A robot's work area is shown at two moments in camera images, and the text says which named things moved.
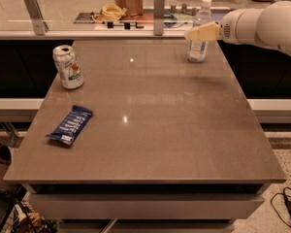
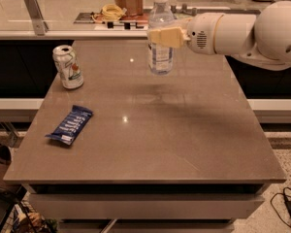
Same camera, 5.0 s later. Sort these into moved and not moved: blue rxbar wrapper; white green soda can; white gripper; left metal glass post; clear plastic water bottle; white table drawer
Moved: white gripper; clear plastic water bottle
Not moved: blue rxbar wrapper; white table drawer; white green soda can; left metal glass post
